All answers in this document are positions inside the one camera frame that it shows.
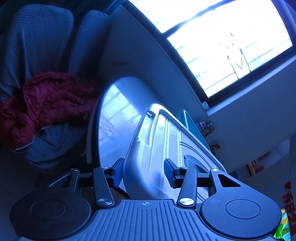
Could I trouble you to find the grey fabric chair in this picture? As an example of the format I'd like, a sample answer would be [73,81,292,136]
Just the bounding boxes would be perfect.
[68,10,110,78]
[0,4,90,168]

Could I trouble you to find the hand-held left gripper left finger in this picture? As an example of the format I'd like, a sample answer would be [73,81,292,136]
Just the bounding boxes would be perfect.
[47,158,125,207]

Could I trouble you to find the wooden wall shelf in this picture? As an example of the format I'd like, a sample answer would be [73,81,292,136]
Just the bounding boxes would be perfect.
[246,158,265,175]

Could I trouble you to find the white plastic tray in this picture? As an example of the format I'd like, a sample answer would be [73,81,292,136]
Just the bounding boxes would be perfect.
[122,104,229,200]

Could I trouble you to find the red quilted jacket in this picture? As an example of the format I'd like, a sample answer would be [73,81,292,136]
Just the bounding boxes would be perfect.
[0,72,100,152]

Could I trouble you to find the teal plastic storage box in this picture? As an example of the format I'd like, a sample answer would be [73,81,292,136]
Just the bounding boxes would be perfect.
[183,110,212,151]

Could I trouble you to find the red wall decoration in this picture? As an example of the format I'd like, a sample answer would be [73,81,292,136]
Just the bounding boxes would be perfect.
[282,180,296,210]

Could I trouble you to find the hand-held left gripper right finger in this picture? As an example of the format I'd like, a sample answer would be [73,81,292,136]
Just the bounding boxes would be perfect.
[163,159,245,208]

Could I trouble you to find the cartoon figure standee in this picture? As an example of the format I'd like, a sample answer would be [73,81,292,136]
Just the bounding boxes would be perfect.
[274,207,292,241]

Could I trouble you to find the bright window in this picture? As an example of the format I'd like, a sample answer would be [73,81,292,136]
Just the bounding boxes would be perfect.
[128,0,296,98]

